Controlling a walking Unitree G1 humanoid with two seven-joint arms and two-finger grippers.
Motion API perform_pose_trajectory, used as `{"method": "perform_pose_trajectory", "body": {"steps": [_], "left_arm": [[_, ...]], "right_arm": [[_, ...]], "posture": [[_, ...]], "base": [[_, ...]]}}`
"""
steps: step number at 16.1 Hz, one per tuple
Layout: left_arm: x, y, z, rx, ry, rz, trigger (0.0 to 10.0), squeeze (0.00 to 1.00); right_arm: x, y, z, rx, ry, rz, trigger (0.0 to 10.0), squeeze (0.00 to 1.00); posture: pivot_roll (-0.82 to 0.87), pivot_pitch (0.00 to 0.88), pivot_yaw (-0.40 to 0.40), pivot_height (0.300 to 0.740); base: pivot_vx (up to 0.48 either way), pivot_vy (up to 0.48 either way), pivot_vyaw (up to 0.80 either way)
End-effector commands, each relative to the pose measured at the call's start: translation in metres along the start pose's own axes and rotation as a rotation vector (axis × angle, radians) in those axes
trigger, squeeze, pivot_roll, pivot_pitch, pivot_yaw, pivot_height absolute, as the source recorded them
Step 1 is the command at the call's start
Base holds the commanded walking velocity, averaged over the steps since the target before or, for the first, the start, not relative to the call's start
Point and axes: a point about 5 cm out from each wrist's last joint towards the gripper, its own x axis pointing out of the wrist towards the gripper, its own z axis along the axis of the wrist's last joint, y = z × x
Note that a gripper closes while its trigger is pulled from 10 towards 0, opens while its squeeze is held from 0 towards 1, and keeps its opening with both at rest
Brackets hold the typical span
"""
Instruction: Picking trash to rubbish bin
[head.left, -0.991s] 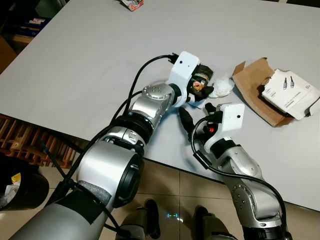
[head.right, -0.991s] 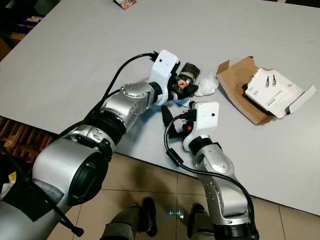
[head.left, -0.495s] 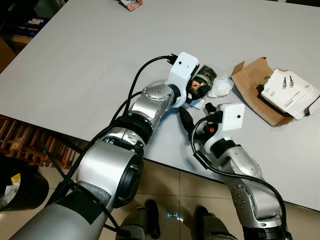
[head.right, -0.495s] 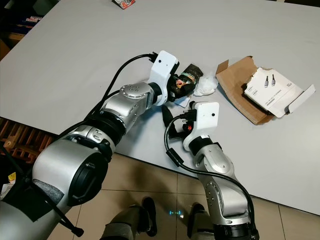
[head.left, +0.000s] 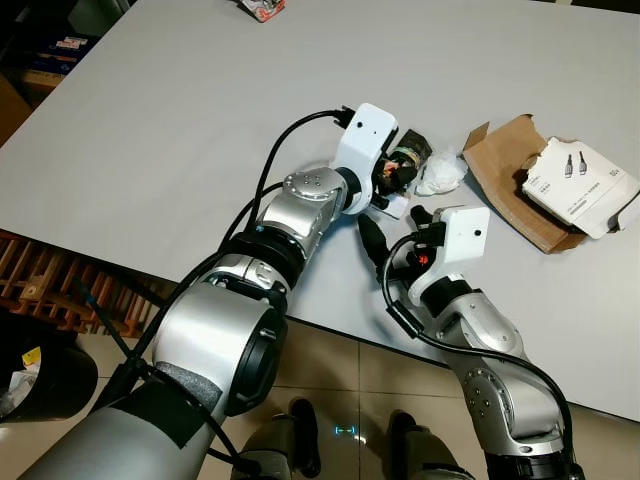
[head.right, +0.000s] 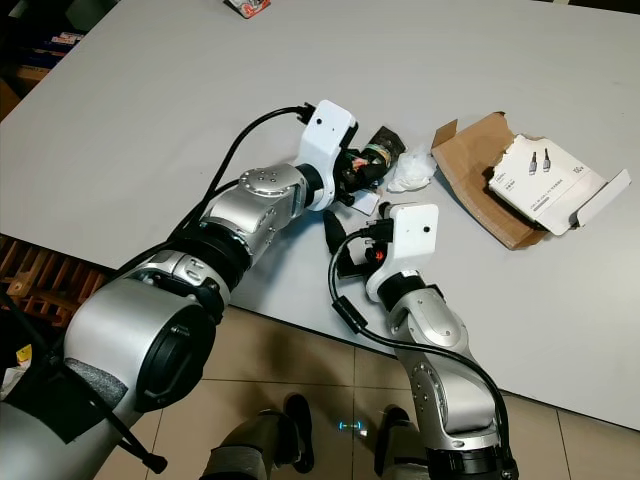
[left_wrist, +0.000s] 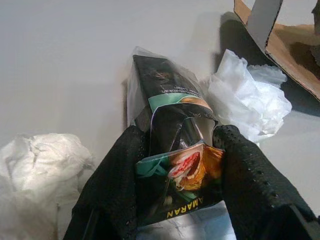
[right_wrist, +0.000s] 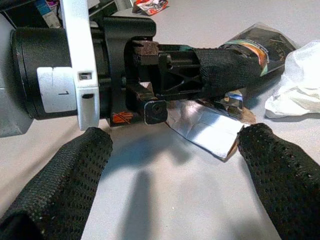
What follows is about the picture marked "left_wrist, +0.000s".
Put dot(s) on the crumpled white plastic bag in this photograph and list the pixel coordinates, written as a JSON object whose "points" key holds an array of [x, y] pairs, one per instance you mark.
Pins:
{"points": [[250, 100]]}

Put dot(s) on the crumpled white tissue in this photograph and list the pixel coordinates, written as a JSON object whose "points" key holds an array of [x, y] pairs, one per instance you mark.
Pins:
{"points": [[37, 175]]}

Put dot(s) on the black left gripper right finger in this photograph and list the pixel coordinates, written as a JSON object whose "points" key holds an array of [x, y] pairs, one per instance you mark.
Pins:
{"points": [[255, 175]]}

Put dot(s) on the open brown cardboard box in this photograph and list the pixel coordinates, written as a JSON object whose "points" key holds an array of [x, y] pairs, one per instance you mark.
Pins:
{"points": [[290, 50]]}

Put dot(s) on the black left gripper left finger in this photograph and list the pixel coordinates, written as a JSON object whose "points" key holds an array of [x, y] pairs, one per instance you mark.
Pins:
{"points": [[110, 180]]}

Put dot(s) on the black green cigarette pack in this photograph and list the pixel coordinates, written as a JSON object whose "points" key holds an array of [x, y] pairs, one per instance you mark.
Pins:
{"points": [[170, 100]]}

